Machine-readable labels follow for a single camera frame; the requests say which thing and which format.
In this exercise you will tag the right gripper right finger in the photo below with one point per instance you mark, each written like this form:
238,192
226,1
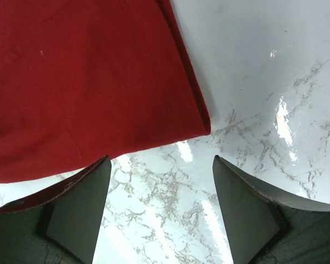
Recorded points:
266,224

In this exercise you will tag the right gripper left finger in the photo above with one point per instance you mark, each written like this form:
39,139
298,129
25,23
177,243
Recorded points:
59,224

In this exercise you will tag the dark red t shirt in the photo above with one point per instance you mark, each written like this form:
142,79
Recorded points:
80,80

